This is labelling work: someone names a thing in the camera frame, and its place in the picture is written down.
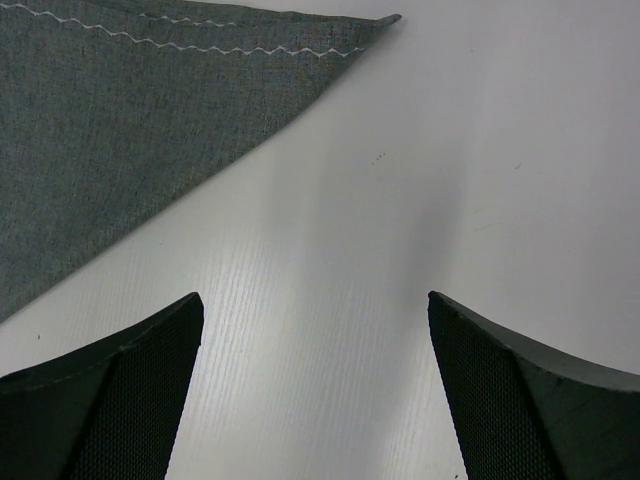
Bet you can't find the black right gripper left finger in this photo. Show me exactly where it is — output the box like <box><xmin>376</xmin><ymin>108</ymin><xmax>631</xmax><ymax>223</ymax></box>
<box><xmin>1</xmin><ymin>293</ymin><xmax>204</xmax><ymax>479</ymax></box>

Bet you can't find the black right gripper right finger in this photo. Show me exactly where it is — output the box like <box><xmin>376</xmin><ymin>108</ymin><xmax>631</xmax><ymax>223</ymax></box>
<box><xmin>428</xmin><ymin>291</ymin><xmax>639</xmax><ymax>479</ymax></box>

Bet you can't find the grey cloth napkin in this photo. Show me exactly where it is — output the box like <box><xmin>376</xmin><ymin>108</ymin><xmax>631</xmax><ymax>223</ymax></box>
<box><xmin>1</xmin><ymin>1</ymin><xmax>398</xmax><ymax>318</ymax></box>

